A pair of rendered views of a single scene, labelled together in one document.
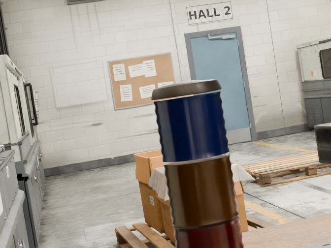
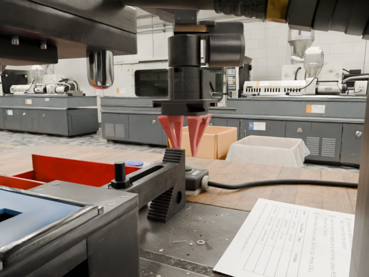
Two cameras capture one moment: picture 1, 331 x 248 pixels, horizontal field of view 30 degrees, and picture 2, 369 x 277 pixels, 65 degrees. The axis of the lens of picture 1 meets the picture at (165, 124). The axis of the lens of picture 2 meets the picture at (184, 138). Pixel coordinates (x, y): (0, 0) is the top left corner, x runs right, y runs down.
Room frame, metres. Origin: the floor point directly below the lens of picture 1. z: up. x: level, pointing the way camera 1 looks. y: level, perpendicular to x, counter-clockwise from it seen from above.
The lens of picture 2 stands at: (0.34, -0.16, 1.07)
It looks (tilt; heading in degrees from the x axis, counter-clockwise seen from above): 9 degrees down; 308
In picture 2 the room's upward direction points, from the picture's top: straight up
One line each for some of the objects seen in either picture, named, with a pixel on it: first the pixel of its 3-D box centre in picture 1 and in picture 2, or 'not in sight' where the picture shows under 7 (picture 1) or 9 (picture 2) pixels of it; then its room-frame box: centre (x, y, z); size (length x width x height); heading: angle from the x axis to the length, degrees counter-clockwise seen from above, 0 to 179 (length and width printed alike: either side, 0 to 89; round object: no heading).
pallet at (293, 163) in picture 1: (293, 167); not in sight; (7.28, -1.43, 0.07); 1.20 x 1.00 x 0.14; 102
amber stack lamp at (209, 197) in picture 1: (200, 188); not in sight; (0.34, -0.01, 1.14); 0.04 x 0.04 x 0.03
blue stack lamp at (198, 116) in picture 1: (191, 126); not in sight; (0.34, -0.01, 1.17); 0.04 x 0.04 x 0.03
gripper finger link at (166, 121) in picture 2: not in sight; (184, 129); (0.66, -0.57, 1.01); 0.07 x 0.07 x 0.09; 14
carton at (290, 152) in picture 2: not in sight; (269, 169); (1.28, -2.59, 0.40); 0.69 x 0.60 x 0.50; 99
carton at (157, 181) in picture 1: (201, 201); not in sight; (4.29, -0.17, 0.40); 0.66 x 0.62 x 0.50; 11
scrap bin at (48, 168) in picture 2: not in sight; (57, 187); (0.75, -0.38, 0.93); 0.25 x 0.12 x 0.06; 14
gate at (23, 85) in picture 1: (30, 110); not in sight; (7.38, 1.56, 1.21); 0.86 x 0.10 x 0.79; 10
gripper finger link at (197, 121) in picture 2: not in sight; (186, 129); (0.65, -0.57, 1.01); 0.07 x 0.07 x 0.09; 14
